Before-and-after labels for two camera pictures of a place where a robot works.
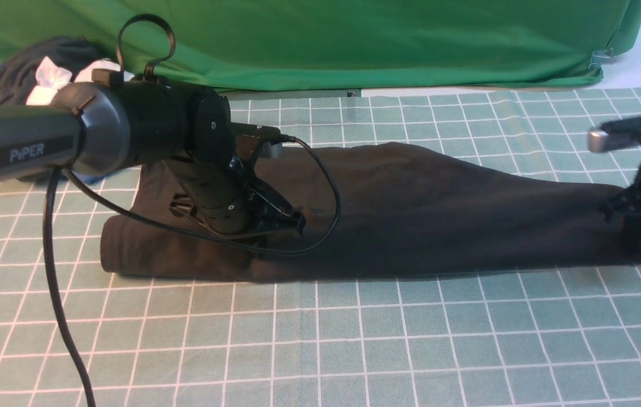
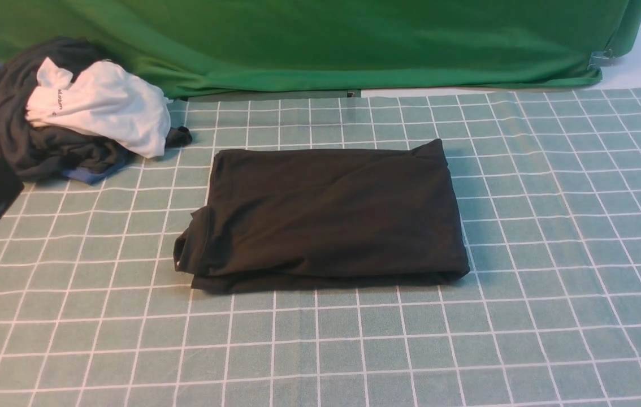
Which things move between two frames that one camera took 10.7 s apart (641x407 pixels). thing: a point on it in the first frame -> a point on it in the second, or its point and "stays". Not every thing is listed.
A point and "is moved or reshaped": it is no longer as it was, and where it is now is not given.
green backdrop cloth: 264,46 stays
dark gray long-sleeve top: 372,208 is moved or reshaped
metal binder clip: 602,57 stays
